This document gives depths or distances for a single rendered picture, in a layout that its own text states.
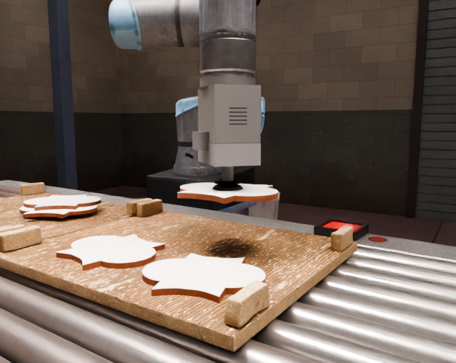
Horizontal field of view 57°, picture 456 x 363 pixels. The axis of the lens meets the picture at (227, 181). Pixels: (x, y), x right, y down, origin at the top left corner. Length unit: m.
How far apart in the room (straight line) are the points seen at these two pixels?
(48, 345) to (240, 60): 0.38
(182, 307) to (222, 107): 0.25
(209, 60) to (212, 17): 0.05
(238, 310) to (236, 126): 0.25
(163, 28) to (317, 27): 5.09
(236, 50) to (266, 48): 5.41
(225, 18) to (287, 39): 5.29
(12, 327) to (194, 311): 0.18
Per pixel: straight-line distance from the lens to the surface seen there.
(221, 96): 0.53
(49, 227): 0.80
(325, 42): 5.64
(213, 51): 0.55
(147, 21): 0.68
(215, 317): 0.42
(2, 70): 6.28
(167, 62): 6.87
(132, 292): 0.48
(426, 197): 5.34
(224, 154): 0.54
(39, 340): 0.45
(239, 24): 0.56
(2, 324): 0.50
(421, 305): 0.54
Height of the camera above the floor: 1.12
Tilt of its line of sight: 8 degrees down
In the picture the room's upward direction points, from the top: straight up
